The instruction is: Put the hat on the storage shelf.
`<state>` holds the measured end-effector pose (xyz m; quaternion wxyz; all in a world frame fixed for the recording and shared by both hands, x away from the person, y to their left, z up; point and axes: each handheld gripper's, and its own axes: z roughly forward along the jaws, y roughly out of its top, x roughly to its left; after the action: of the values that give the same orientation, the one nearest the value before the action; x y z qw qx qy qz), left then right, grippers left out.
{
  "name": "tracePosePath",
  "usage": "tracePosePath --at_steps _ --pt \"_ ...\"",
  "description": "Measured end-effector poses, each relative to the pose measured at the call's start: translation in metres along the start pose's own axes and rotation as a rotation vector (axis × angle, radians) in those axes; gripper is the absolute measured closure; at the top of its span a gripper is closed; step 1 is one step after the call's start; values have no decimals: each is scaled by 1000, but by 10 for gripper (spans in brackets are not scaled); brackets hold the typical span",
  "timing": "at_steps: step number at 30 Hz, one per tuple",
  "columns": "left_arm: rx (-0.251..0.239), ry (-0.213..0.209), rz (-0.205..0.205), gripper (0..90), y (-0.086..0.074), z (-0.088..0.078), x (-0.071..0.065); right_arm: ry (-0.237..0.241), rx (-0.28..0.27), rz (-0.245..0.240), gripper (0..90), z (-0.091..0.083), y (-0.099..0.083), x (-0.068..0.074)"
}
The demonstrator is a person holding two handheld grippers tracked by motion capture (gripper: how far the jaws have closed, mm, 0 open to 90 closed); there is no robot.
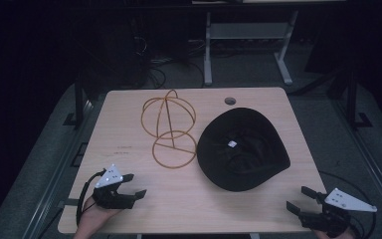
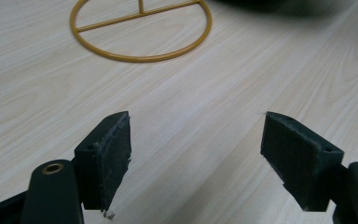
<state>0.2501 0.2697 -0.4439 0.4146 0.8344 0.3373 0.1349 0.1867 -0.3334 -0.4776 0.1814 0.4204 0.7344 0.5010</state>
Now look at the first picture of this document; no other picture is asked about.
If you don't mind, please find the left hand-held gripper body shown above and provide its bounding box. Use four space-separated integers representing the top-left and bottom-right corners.
92 163 137 210

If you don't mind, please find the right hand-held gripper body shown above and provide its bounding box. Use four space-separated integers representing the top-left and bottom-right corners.
298 187 378 238

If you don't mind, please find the orange wire hat stand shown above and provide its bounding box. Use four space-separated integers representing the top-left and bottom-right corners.
140 89 199 170

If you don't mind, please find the black brimmed hat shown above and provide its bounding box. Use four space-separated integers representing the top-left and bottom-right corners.
195 107 291 193

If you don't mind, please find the person's right hand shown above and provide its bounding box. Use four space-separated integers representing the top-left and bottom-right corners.
312 228 357 239

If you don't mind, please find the person's left hand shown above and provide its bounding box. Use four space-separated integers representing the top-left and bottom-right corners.
73 194 122 239

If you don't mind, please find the black metal stand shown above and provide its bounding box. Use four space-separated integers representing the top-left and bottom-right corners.
326 68 374 130
63 68 93 129

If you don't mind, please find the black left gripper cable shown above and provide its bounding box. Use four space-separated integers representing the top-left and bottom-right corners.
75 168 107 227

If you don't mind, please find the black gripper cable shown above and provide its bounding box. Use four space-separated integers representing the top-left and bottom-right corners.
75 168 107 227
317 170 378 239

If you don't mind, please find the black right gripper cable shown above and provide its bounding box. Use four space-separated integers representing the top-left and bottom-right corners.
317 170 378 239

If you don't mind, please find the aluminium floor rail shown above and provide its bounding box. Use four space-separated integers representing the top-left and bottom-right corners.
19 99 96 239
331 98 382 230

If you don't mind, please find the bundle of floor cables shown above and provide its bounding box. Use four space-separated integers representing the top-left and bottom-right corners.
130 34 207 90

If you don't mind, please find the grey metal desk frame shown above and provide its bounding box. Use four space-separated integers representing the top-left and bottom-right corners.
203 9 300 88

